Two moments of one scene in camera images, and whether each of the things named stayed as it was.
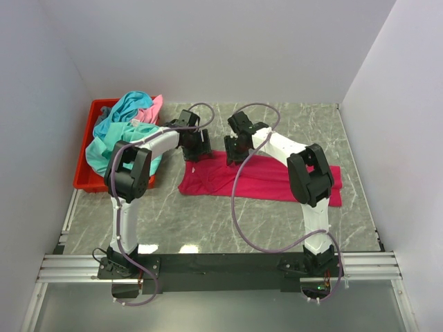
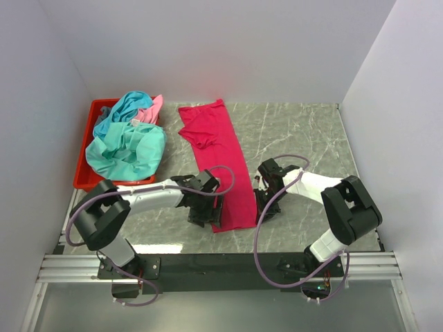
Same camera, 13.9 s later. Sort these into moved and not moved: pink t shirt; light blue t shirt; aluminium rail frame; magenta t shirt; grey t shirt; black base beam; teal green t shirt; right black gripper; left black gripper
Moved: right black gripper; magenta t shirt; left black gripper
Not moved: black base beam; light blue t shirt; teal green t shirt; pink t shirt; grey t shirt; aluminium rail frame
